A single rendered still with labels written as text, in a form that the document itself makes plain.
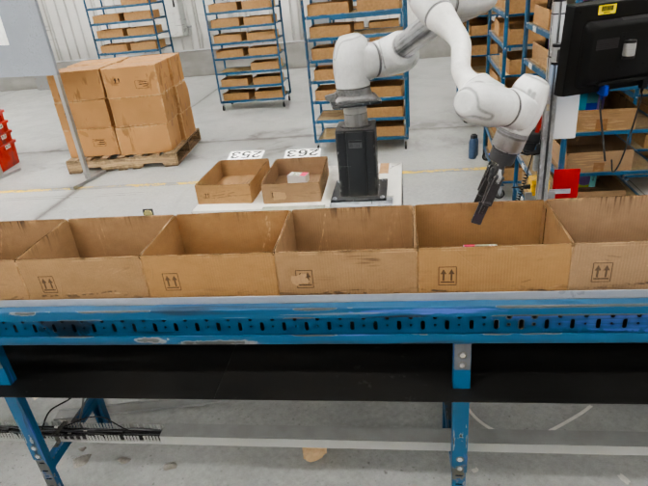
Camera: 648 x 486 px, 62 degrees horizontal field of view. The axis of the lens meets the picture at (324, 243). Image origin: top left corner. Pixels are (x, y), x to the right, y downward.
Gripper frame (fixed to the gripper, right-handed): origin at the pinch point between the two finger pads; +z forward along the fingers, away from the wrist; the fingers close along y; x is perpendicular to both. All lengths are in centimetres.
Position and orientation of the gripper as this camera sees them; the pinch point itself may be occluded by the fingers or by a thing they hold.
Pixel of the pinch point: (477, 210)
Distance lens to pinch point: 173.3
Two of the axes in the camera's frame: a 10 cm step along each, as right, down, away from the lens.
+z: -2.5, 8.5, 4.7
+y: 1.1, -4.6, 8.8
